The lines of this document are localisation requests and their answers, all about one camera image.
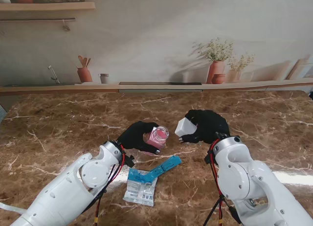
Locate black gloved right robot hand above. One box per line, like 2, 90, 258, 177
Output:
178, 110, 231, 144

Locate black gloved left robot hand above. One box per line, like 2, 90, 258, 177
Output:
117, 121, 162, 155

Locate pink seasoning bottle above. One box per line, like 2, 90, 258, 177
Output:
143, 125, 170, 156

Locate white square bottle cap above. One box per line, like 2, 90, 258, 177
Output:
175, 117, 198, 137

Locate blue plastic bag clip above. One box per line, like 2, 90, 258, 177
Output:
144, 155, 182, 184

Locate blue white seasoning bag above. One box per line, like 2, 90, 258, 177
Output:
122, 167, 158, 207

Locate small round terracotta pot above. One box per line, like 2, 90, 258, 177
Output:
211, 73, 227, 85

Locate terracotta vase with flowers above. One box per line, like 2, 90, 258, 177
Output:
195, 37, 234, 85

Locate pale vase with flowers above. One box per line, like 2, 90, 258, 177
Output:
227, 55, 255, 84

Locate terracotta utensil pot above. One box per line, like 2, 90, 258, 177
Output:
77, 56, 93, 84

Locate metal faucet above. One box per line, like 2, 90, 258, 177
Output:
47, 66, 61, 85

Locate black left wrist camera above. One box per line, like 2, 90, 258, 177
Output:
124, 155, 136, 168

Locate red black left arm cables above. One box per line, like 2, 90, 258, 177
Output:
92, 142, 128, 226

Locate red black arm cables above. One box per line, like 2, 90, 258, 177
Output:
202, 137, 243, 226
92, 142, 128, 226

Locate red black right arm cables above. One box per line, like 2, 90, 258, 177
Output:
202, 137, 243, 226

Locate metal hanging rail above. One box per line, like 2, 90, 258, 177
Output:
0, 18, 76, 32

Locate wooden wall shelf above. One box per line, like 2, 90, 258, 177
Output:
0, 2, 96, 14

